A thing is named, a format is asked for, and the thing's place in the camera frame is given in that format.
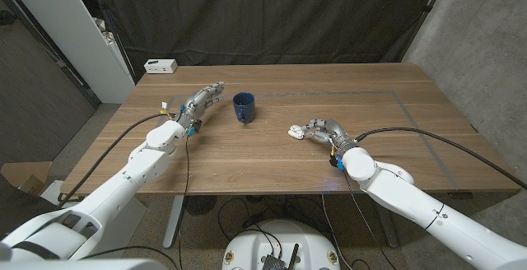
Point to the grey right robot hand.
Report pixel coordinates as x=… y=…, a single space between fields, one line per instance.
x=333 y=130

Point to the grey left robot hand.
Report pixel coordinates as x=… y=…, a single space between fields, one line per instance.
x=199 y=103

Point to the white AirPods case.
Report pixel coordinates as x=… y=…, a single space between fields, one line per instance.
x=295 y=132

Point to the white robot base with antenna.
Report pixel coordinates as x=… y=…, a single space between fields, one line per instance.
x=280 y=241

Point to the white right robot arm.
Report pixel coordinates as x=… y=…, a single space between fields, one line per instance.
x=411 y=200

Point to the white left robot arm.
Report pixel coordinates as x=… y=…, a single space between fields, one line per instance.
x=140 y=171

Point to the dark blue ceramic mug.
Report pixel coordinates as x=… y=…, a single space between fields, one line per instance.
x=243 y=107

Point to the white power strip box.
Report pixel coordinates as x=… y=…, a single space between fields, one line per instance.
x=160 y=66

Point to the round black floor fan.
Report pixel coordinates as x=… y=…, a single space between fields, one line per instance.
x=200 y=205

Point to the black curtain backdrop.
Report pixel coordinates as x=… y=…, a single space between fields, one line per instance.
x=267 y=15

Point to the grey table leg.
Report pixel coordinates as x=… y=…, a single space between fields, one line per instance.
x=389 y=233
x=173 y=224

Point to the black backdrop stand pole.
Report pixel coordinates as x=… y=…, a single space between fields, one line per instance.
x=108 y=19
x=428 y=6

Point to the white shelf cabinet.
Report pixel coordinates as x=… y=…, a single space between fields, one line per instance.
x=70 y=27

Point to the small white floor box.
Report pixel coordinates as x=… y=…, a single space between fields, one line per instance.
x=51 y=191

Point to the brown cardboard box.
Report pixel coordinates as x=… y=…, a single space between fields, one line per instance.
x=20 y=173

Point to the white robot torso edge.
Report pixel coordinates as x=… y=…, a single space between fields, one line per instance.
x=82 y=265

